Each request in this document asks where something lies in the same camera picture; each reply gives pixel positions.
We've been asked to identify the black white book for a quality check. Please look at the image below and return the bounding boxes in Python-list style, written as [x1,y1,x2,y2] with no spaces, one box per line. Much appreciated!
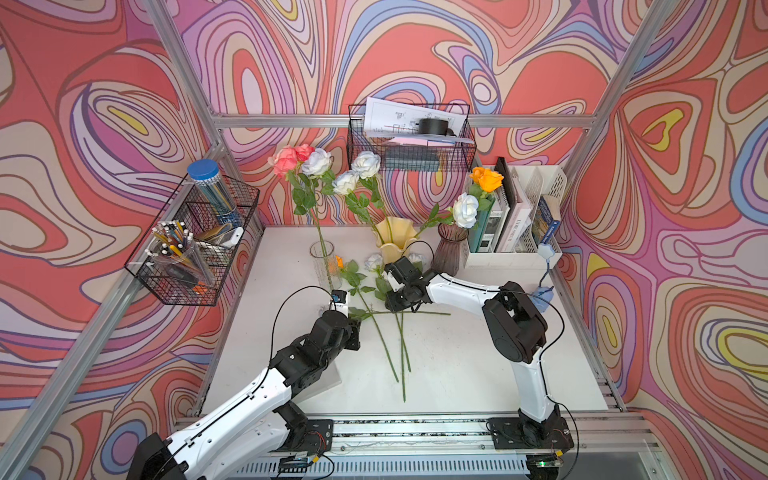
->
[481,157,517,253]

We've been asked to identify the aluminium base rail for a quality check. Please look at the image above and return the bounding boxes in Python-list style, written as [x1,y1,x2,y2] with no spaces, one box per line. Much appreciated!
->
[225,411,674,479]

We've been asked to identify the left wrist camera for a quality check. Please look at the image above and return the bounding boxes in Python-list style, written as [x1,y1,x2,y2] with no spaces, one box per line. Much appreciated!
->
[331,289,349,315]

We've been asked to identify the green circuit board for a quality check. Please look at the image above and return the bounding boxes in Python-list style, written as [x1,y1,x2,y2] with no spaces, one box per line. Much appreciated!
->
[278,456,314,473]

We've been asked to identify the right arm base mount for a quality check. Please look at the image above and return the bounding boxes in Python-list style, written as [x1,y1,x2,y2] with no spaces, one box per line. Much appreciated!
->
[486,406,575,452]

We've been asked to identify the purple ribbed glass vase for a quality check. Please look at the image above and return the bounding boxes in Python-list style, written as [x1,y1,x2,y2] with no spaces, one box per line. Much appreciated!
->
[431,224,469,276]

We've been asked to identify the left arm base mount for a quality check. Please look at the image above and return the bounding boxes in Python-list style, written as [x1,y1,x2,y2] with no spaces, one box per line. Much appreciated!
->
[275,419,334,455]

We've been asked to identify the blue lid pencil jar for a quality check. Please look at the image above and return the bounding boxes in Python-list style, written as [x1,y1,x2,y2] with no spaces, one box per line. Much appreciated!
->
[187,159,242,228]

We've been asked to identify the yellow wavy glass vase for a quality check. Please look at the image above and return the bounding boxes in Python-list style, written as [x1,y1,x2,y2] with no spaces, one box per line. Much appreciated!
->
[374,216,418,264]

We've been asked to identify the white desktop file organizer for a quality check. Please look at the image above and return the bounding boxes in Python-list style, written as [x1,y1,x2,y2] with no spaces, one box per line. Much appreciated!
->
[462,157,568,270]

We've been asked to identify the black wire side basket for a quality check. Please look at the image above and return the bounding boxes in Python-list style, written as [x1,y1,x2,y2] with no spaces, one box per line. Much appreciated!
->
[124,176,260,306]

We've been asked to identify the pink artificial rose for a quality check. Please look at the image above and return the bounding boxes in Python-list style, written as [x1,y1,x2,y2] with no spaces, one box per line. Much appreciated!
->
[268,146,334,289]
[293,144,332,242]

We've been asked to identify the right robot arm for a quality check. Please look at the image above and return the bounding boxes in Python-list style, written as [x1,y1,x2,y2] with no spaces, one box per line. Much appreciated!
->
[384,257,560,424]

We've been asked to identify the teal book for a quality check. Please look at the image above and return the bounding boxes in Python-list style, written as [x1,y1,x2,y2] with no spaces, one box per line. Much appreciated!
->
[468,198,495,253]

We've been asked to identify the white paper sheets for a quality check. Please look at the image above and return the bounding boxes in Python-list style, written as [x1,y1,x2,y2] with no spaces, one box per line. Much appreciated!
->
[363,97,474,145]

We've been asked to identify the black tape roll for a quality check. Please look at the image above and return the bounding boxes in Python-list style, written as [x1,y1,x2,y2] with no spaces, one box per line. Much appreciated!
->
[417,117,454,136]

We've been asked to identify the white pink book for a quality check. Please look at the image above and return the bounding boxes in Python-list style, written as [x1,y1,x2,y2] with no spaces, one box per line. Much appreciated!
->
[497,170,533,253]

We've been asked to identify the blue colourful book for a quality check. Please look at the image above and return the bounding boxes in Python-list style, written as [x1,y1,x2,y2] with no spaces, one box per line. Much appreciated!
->
[531,195,562,245]

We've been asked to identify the clear glass vase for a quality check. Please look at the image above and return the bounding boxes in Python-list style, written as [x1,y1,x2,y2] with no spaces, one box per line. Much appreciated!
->
[309,240,342,291]

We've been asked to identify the clear pen cup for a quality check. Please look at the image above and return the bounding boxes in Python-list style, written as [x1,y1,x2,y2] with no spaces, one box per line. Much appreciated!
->
[145,220,215,291]

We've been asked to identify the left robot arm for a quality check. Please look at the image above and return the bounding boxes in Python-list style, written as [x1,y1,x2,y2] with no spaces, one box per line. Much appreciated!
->
[127,309,360,479]

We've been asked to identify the black wire wall basket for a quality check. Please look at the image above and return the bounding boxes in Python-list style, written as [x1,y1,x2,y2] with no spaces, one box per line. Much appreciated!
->
[346,101,476,172]

